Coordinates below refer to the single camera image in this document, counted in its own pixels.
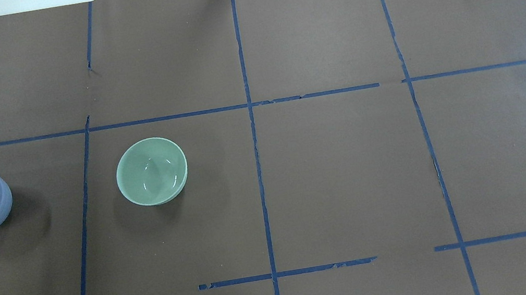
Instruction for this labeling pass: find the green ceramic bowl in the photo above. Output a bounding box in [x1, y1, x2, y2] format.
[116, 137, 189, 206]

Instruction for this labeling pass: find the brown paper table cover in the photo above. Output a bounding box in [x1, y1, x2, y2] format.
[0, 0, 526, 295]

